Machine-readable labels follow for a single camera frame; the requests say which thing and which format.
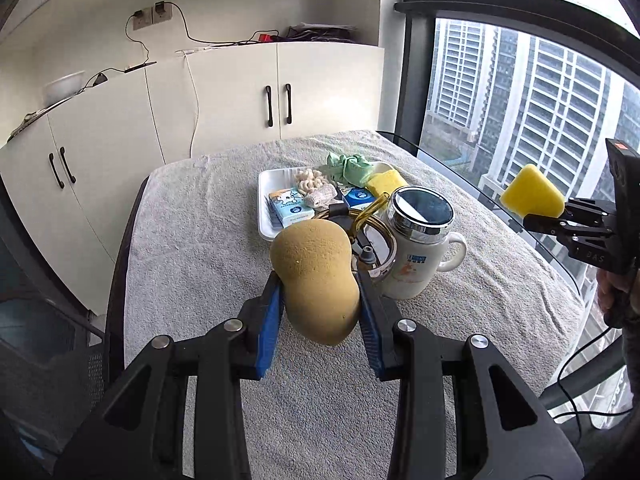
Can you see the black cabinet handle far left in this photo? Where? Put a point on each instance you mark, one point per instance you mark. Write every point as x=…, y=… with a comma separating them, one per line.
x=58, y=179

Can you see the yellow rectangular sponge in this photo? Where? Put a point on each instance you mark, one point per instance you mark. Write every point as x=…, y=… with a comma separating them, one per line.
x=531, y=192

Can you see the black window frame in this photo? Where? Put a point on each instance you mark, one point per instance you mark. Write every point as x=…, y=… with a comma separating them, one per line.
x=487, y=86

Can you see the person's right hand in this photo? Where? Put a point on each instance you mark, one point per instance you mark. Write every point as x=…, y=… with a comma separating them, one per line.
x=610, y=285

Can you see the white base cabinet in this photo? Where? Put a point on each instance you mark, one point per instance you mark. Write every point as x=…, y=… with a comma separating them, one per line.
x=201, y=103

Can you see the black cabinet handle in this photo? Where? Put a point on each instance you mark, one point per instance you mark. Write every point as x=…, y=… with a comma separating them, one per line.
x=288, y=102
x=268, y=95
x=58, y=179
x=70, y=175

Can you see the blue white tissue pack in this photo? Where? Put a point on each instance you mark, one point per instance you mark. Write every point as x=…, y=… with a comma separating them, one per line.
x=356, y=198

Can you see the tan peanut-shaped sponge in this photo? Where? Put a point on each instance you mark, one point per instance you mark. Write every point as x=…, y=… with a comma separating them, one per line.
x=313, y=259

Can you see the white bowl on cabinet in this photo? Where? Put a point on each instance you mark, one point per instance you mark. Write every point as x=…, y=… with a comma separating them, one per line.
x=62, y=88

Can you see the dark clutter on cabinet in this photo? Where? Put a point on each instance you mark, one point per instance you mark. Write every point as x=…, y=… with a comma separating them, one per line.
x=304, y=32

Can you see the green crumpled cloth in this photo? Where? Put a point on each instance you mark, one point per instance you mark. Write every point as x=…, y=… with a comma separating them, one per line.
x=354, y=170

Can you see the yellow wedge sponge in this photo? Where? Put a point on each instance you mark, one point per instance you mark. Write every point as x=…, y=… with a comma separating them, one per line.
x=385, y=182

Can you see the white plastic tray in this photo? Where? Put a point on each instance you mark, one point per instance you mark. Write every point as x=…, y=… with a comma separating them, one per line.
x=275, y=179

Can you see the white mug with chrome lid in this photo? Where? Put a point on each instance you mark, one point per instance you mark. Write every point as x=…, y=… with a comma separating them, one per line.
x=421, y=221

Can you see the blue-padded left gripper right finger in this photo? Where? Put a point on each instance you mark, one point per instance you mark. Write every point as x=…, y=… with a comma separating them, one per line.
x=402, y=348

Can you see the blue tissue pack with cartoon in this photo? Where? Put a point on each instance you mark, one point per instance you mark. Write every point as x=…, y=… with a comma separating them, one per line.
x=288, y=205

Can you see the wall power socket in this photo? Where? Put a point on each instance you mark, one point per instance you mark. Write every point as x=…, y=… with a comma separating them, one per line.
x=161, y=12

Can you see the cream knitted scrunchie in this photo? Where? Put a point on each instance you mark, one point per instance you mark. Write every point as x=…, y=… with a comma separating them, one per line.
x=308, y=180

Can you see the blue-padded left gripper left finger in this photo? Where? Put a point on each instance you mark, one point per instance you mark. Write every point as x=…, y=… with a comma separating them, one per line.
x=241, y=347

